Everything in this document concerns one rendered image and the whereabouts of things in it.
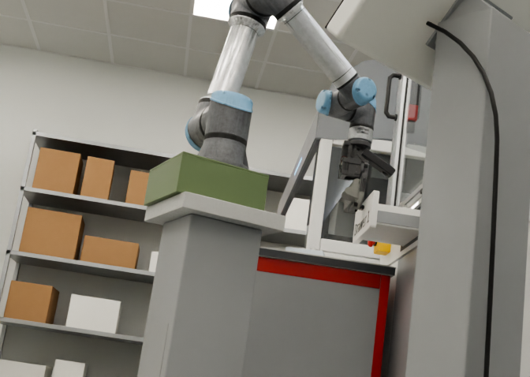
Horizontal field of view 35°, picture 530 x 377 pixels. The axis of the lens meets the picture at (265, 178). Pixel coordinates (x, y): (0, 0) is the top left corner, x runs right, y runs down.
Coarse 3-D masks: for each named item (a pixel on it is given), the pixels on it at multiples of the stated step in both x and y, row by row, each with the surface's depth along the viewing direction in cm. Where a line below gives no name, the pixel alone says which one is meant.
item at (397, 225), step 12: (384, 204) 243; (384, 216) 241; (396, 216) 242; (408, 216) 242; (384, 228) 245; (396, 228) 243; (408, 228) 241; (372, 240) 264; (384, 240) 261; (396, 240) 259; (408, 240) 256
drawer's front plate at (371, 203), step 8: (376, 192) 241; (368, 200) 248; (376, 200) 241; (368, 208) 246; (376, 208) 240; (360, 216) 258; (376, 216) 240; (360, 224) 255; (368, 224) 241; (360, 232) 253; (368, 232) 246; (360, 240) 259
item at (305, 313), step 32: (288, 256) 260; (320, 256) 260; (256, 288) 258; (288, 288) 258; (320, 288) 259; (352, 288) 260; (384, 288) 260; (256, 320) 255; (288, 320) 256; (320, 320) 257; (352, 320) 257; (384, 320) 258; (256, 352) 253; (288, 352) 254; (320, 352) 254; (352, 352) 255
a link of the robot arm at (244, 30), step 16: (240, 0) 248; (240, 16) 245; (256, 16) 246; (240, 32) 245; (256, 32) 248; (224, 48) 245; (240, 48) 243; (224, 64) 242; (240, 64) 242; (224, 80) 240; (240, 80) 242; (208, 96) 237; (192, 128) 235; (192, 144) 239
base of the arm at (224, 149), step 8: (208, 136) 221; (216, 136) 219; (224, 136) 219; (232, 136) 220; (240, 136) 221; (208, 144) 219; (216, 144) 218; (224, 144) 218; (232, 144) 219; (240, 144) 221; (200, 152) 220; (208, 152) 218; (216, 152) 217; (224, 152) 217; (232, 152) 218; (240, 152) 219; (216, 160) 216; (224, 160) 216; (232, 160) 216; (240, 160) 218
